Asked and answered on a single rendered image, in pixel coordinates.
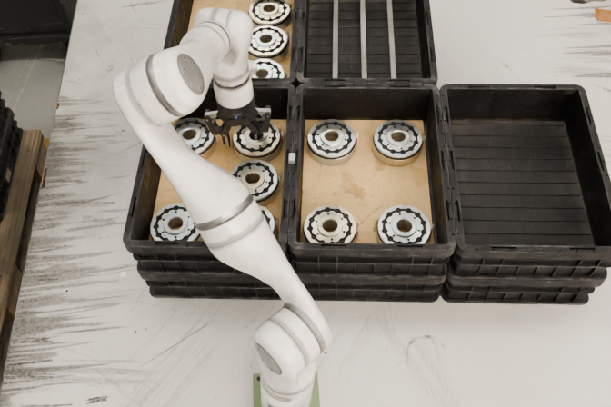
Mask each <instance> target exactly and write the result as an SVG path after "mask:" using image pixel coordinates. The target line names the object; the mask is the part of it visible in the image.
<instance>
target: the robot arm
mask: <svg viewBox="0 0 611 407"><path fill-rule="evenodd" d="M253 32H254V24H253V20H252V18H251V17H250V15H249V14H248V13H246V12H245V11H242V10H234V9H224V8H213V7H207V8H203V9H201V10H199V11H198V12H197V13H196V15H195V21H194V27H193V28H192V29H191V30H190V31H189V32H187V34H186V35H185V36H184V37H183V38H182V40H181V42H180V45H178V46H175V47H171V48H168V49H165V50H161V51H158V52H156V53H154V54H151V55H149V56H148V57H146V58H144V59H142V60H140V61H138V62H136V63H134V64H132V65H129V66H128V67H127V68H125V69H123V70H121V71H120V72H118V73H117V74H116V75H115V76H114V79H113V82H112V88H113V93H114V97H115V100H116V103H117V105H118V107H119V109H120V111H121V113H122V114H123V116H124V118H125V119H126V121H127V122H128V123H129V125H130V126H131V128H132V129H133V131H134V132H135V134H136V135H137V137H138V138H139V139H140V141H141V142H142V143H143V145H144V146H145V148H146V149H147V151H148V152H149V153H150V154H151V155H152V156H153V158H154V159H155V161H156V162H157V164H158V165H159V167H160V168H161V169H162V171H163V172H164V174H165V176H166V177H167V179H168V180H169V182H170V184H171V185H172V186H173V187H174V189H175V191H176V193H177V195H178V196H179V198H180V200H181V201H182V203H183V205H184V206H185V208H186V210H187V211H188V213H189V215H190V216H191V218H192V220H193V222H194V224H195V227H196V228H197V230H198V232H199V233H200V234H201V236H202V237H203V239H204V241H205V243H206V245H207V247H208V248H209V250H210V251H211V253H212V254H213V255H214V257H216V258H217V259H218V260H219V261H221V262H222V263H225V264H227V265H229V266H231V267H233V268H235V269H237V270H239V271H241V272H244V273H247V274H250V275H252V276H254V277H255V278H257V279H259V280H261V281H263V282H264V283H267V284H268V285H270V286H271V287H272V288H273V289H274V290H275V291H276V292H277V293H278V295H279V296H280V298H281V299H282V301H283V303H284V306H283V307H282V308H281V309H280V310H278V311H277V312H276V313H275V314H273V315H272V316H271V317H270V318H269V319H267V320H266V321H265V322H264V323H262V324H261V325H260V326H259V327H258V328H257V329H256V330H255V333H254V345H255V357H256V360H257V363H258V366H259V368H260V386H261V407H310V403H311V398H312V392H313V387H314V381H315V376H316V358H317V357H318V356H319V355H320V354H321V353H322V352H323V351H324V350H325V349H326V348H327V347H328V346H329V345H330V343H331V342H332V332H331V329H330V326H329V324H328V322H327V320H326V318H325V316H324V315H323V314H322V312H321V311H320V309H319V307H318V306H317V304H316V302H315V301H314V299H313V298H312V296H311V295H310V293H309V292H308V290H307V289H306V288H305V286H304V285H303V283H302V282H301V280H300V279H299V277H298V276H297V274H296V273H295V271H294V269H293V268H292V266H291V265H290V263H289V261H287V259H286V257H285V255H284V253H283V251H282V249H281V247H280V246H279V244H278V242H277V240H276V238H275V237H274V235H273V233H272V231H271V229H270V227H269V225H268V223H267V221H266V219H265V217H264V215H263V214H262V212H261V210H260V208H259V206H258V205H257V203H256V201H255V198H254V197H253V195H252V194H251V193H250V191H249V189H248V188H247V187H246V186H245V185H244V184H243V183H242V182H241V181H240V180H239V179H237V178H236V177H234V176H233V175H231V174H230V173H229V172H227V171H225V170H224V169H222V168H220V167H218V166H217V165H215V164H212V163H211V162H209V161H207V160H206V159H205V158H203V157H202V156H200V155H199V154H197V153H196V152H195V151H193V150H192V149H191V148H190V147H189V146H188V145H187V144H186V143H185V142H184V140H183V139H182V138H181V136H180V135H179V134H178V133H177V131H176V130H175V128H174V127H173V126H172V124H171V122H173V121H175V120H177V119H179V118H181V117H183V116H186V115H188V114H190V113H192V112H193V111H194V110H195V109H197V108H198V107H199V105H200V104H201V103H202V102H203V101H204V99H205V96H206V93H207V90H208V87H209V85H210V82H211V80H212V77H213V79H214V90H215V99H216V103H217V109H216V111H212V112H211V111H210V110H209V109H205V122H206V124H207V126H208V128H209V130H210V131H211V133H212V135H218V134H220V135H221V136H222V139H223V144H226V146H227V147H230V136H229V131H230V129H231V127H232V126H239V125H241V126H247V128H248V129H249V130H250V131H251V130H252V132H253V133H254V138H255V140H260V139H261V133H262V132H264V133H267V132H268V130H269V125H270V120H271V106H270V105H267V106H266V107H265V108H258V107H257V105H256V104H255V97H254V90H253V83H252V79H251V75H253V74H255V73H256V72H257V66H256V62H255V61H253V60H248V51H249V46H250V44H251V40H252V37H253ZM258 114H260V115H261V117H262V118H263V122H262V123H261V124H260V123H258V122H257V120H256V119H255V118H256V117H257V115H258ZM216 117H218V118H219V119H221V120H222V121H223V123H222V126H219V125H218V124H217V122H216V120H215V118H216Z"/></svg>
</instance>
